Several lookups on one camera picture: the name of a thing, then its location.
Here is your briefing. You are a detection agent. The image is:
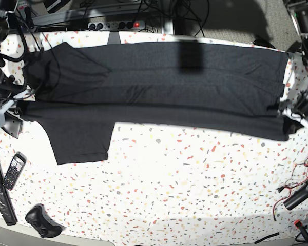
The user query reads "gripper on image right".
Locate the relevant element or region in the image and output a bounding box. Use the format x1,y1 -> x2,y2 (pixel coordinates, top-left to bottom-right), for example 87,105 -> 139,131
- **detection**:
279,94 -> 308,133

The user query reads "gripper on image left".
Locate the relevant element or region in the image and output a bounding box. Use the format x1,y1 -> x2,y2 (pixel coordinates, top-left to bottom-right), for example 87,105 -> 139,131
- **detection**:
0,94 -> 35,128

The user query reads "black T-shirt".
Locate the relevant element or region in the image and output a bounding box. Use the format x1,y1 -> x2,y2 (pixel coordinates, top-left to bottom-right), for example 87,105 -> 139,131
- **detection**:
18,42 -> 300,165

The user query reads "black remote control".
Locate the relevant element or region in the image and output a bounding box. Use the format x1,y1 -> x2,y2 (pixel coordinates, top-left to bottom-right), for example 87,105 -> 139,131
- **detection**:
3,152 -> 27,191

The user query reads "long black bar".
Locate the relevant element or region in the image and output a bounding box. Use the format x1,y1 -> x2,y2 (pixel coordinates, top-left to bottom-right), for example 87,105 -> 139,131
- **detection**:
0,143 -> 18,226

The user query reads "black game controller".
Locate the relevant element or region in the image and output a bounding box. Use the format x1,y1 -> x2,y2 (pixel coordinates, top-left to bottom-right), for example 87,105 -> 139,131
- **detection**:
25,205 -> 63,238

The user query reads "red black clamp tool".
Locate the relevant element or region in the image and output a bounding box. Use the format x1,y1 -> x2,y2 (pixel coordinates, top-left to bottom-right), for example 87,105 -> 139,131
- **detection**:
294,220 -> 308,243

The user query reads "grey table clamp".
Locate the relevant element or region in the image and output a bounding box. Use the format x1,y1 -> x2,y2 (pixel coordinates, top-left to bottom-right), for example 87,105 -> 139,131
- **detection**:
107,32 -> 121,45

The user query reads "black plastic handle left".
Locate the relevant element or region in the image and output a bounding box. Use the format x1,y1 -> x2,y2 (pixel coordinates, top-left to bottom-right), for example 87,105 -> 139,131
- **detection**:
2,112 -> 23,139

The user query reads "black cylinder handle right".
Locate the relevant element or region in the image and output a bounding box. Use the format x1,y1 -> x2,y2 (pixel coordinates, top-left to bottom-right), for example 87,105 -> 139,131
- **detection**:
283,181 -> 308,211

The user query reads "black cable piece bottom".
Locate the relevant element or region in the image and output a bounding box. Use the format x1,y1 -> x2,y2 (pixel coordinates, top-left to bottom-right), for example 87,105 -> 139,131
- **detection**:
254,232 -> 280,244

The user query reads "power strip with red switch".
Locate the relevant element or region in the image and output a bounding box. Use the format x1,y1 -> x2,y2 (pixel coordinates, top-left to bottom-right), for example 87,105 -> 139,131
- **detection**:
87,20 -> 145,31

